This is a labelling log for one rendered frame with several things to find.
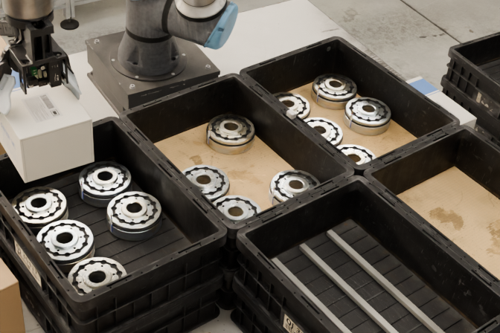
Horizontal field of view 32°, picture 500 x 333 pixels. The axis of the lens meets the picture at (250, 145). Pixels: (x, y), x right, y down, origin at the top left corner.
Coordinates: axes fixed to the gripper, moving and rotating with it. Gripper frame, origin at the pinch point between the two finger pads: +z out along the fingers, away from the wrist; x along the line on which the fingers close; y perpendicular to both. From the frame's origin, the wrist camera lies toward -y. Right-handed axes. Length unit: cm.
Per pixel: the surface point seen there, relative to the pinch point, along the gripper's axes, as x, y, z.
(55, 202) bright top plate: 2.8, -2.2, 24.5
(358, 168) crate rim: 55, 22, 18
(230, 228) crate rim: 24.7, 24.4, 17.6
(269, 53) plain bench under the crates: 82, -49, 41
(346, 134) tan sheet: 68, 2, 28
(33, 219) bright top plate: -2.5, 0.2, 24.5
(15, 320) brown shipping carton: -11.3, 13.4, 33.9
